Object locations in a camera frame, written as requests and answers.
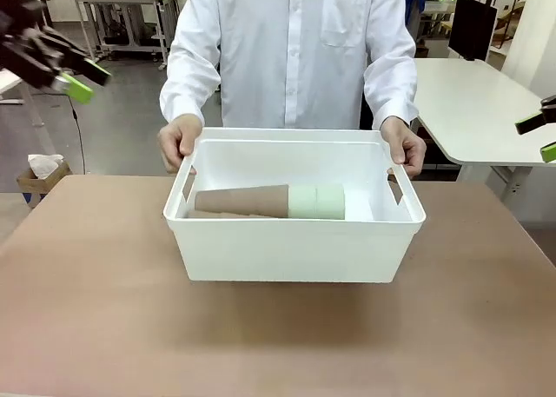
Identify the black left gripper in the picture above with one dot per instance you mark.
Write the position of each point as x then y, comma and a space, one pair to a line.
21, 41

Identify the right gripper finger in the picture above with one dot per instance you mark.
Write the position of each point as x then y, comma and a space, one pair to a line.
549, 152
532, 123

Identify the brown cup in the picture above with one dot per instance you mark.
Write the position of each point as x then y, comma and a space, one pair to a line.
243, 199
217, 214

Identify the light green cup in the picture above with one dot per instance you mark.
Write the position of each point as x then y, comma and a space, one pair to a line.
332, 201
303, 201

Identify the white plastic basket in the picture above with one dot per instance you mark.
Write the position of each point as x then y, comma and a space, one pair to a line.
295, 249

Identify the person's left forearm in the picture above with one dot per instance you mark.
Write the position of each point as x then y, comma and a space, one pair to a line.
391, 88

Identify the person's right forearm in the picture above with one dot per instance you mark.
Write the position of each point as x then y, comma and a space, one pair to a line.
187, 88

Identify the person's right hand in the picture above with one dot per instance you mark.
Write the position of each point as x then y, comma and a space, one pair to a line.
178, 140

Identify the person's left hand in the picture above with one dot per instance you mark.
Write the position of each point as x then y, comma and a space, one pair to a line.
410, 147

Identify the large white desk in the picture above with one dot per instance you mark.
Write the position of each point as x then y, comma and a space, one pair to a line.
469, 110

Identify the small white desk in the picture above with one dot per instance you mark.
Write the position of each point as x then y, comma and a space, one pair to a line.
8, 82

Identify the white tissue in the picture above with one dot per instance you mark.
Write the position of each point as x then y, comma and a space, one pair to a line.
43, 164

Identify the wooden shelf unit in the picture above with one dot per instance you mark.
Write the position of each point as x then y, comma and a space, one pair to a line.
510, 23

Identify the cardboard box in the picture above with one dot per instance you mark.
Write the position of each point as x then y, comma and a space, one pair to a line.
48, 184

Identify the black monitor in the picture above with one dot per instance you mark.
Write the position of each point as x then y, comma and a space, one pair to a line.
471, 28

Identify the person in blue jacket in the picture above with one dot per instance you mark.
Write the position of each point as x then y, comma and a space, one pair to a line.
412, 1

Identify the person in white shirt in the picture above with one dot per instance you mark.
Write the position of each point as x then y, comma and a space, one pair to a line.
291, 54

